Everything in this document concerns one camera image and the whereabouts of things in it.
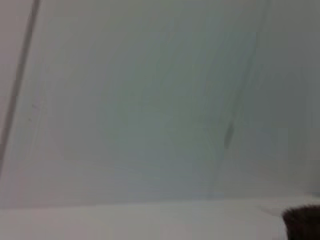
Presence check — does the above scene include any dark brown woven basket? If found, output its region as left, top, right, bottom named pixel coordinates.
left=281, top=204, right=320, bottom=240

